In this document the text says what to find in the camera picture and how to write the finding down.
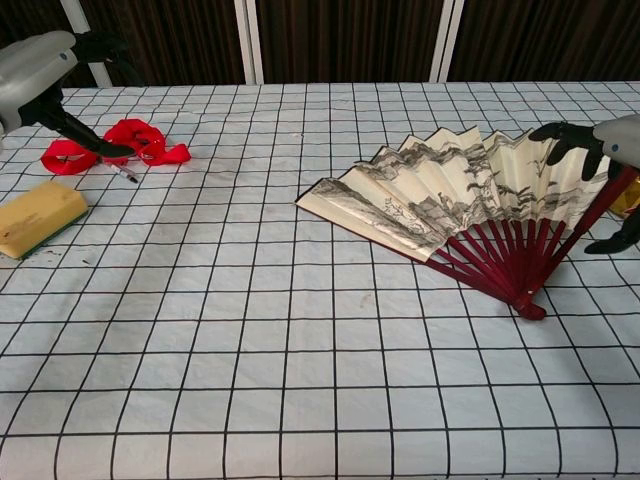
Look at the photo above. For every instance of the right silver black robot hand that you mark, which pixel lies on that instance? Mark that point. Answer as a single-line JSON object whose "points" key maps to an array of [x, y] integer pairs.
{"points": [[622, 137]]}

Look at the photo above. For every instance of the slanted white post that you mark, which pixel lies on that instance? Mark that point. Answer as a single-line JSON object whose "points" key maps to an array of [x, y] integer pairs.
{"points": [[75, 15]]}

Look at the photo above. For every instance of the yellow sponge green backing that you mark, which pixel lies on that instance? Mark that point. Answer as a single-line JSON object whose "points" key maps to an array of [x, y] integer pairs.
{"points": [[40, 215]]}

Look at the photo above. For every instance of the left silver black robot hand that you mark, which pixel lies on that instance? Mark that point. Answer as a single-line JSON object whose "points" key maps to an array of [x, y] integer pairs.
{"points": [[35, 70]]}

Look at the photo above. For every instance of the white double post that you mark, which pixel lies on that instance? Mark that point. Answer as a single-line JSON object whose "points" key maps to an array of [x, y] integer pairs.
{"points": [[249, 40]]}

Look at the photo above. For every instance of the paper folding fan red ribs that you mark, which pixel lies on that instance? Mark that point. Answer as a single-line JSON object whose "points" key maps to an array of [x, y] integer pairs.
{"points": [[450, 190]]}

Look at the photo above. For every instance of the black marker pen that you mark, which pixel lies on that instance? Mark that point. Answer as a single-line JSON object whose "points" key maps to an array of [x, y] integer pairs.
{"points": [[125, 173]]}

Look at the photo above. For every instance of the checked light blue tablecloth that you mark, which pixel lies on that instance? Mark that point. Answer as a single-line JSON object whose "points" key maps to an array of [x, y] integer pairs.
{"points": [[250, 350]]}

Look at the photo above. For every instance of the gold snack packet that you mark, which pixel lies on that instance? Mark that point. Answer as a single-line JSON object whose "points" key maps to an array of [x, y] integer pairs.
{"points": [[629, 197]]}

